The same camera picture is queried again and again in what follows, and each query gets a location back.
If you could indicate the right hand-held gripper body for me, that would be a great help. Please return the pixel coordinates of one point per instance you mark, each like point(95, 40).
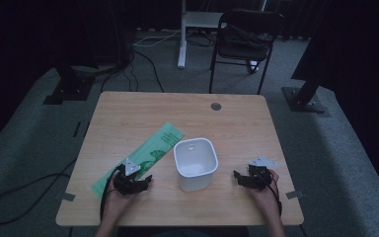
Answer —
point(258, 179)

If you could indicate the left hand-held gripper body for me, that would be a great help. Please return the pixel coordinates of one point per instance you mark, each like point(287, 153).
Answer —
point(126, 184)

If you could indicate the green plastic trash bag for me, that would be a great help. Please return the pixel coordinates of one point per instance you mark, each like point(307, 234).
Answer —
point(158, 144)

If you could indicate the white plastic bin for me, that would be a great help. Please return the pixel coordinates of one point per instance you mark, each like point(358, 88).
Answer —
point(195, 179)

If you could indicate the person's left hand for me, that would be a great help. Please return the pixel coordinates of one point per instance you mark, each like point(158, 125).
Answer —
point(118, 202)

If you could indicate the person's right hand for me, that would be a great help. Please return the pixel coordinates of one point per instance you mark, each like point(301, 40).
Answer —
point(266, 197)

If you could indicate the grey tape piece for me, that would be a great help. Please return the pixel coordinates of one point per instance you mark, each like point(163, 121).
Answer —
point(66, 197)
point(294, 195)

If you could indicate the grey round table grommet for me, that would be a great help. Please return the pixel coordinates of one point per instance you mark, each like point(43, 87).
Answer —
point(215, 106)

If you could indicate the black floor tape strip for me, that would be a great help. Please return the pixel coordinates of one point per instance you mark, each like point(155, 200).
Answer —
point(76, 129)

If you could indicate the black stand base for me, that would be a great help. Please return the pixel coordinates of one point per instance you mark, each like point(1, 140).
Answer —
point(304, 102)
point(69, 92)

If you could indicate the small white object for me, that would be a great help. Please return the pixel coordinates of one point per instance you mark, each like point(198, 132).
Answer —
point(254, 65)

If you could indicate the black folding chair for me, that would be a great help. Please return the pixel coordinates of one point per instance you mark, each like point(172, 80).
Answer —
point(215, 65)

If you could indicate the dark cloth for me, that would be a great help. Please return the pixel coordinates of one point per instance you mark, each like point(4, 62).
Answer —
point(246, 39)

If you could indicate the white desk leg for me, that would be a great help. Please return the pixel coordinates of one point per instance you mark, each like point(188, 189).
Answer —
point(182, 49)

